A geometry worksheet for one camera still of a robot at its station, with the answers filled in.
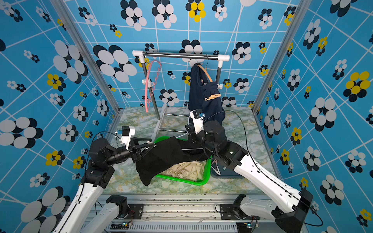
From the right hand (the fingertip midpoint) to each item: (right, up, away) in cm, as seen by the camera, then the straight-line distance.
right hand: (189, 125), depth 65 cm
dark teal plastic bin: (+23, -29, +23) cm, 43 cm away
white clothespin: (-18, -8, -1) cm, 19 cm away
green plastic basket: (-2, -30, +12) cm, 33 cm away
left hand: (-16, -8, -2) cm, 18 cm away
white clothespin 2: (+17, -28, +21) cm, 39 cm away
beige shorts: (+2, -26, +17) cm, 31 cm away
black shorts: (-12, -14, +4) cm, 19 cm away
